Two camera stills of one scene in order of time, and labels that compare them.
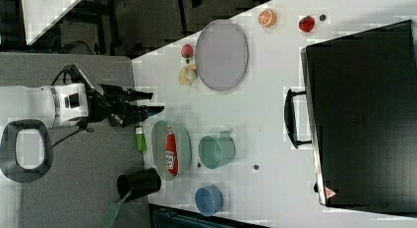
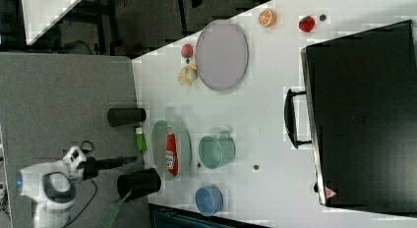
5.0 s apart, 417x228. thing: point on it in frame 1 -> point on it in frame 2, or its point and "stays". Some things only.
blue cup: x=208 y=199 stays
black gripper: x=114 y=102 -> x=91 y=164
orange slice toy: x=268 y=18 stays
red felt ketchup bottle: x=171 y=151 stays
